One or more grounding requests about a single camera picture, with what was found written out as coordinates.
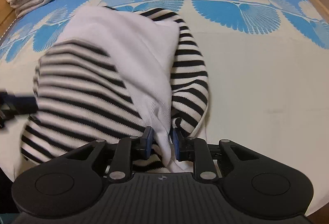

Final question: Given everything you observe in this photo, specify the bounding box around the blue white patterned bedspread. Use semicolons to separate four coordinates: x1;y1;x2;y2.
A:
1;0;328;214

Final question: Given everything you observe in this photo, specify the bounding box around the black white striped garment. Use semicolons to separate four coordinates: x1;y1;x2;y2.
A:
21;6;209;172

